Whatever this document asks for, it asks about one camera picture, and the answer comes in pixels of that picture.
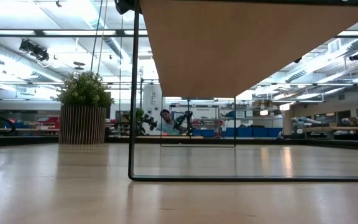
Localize white column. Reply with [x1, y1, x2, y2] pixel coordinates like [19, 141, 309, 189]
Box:
[142, 83, 164, 136]

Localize green plant in ribbed pot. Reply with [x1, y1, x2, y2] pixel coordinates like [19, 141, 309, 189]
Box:
[57, 70, 116, 146]

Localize person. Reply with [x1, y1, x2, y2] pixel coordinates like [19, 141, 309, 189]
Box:
[159, 108, 186, 136]

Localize red storage bins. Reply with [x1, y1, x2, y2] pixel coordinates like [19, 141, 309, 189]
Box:
[35, 115, 60, 130]

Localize metal storage rack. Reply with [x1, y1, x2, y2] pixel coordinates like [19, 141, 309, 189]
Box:
[221, 104, 285, 138]

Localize wooden workbench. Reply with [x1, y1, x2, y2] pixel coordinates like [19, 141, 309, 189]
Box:
[303, 125, 358, 134]

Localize thin hanging cable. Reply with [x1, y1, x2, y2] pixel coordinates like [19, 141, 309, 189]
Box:
[89, 0, 104, 73]
[96, 0, 109, 74]

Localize black aluminium rail frame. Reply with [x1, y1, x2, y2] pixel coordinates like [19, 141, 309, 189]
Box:
[0, 135, 358, 152]

